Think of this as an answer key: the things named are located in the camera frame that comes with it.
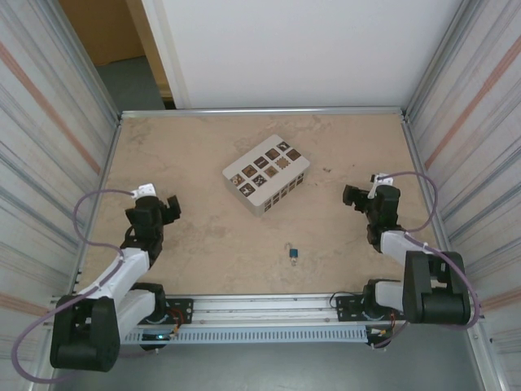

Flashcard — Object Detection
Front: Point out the white box with patterned tiles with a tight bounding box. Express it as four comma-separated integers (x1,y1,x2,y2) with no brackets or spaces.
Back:
222,134,312,219

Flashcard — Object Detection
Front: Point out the aluminium frame side bar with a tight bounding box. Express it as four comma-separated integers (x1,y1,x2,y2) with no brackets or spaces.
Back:
75,116,123,288
401,113,459,288

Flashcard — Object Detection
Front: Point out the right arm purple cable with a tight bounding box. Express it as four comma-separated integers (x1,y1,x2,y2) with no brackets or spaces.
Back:
372,170,485,350

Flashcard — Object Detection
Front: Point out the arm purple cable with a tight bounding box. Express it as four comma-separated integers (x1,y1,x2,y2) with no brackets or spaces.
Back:
372,170,485,350
11,187,142,384

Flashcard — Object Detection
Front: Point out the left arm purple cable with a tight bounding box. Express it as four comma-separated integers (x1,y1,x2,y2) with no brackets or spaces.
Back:
11,187,142,384

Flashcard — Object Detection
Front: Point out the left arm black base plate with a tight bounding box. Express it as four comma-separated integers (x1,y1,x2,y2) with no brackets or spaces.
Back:
120,298,195,326

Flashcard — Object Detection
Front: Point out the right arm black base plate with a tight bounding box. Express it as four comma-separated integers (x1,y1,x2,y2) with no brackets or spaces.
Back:
334,291,408,323

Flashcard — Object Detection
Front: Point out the aluminium frame crossbar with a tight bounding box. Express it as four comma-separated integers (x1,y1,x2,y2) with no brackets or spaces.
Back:
120,106,408,120

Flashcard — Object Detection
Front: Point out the aluminium mounting rail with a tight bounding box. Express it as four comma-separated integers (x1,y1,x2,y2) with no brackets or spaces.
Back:
48,291,481,327

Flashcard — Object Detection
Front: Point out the grey slotted cable duct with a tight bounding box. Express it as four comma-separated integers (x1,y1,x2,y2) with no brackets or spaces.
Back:
121,325,370,345

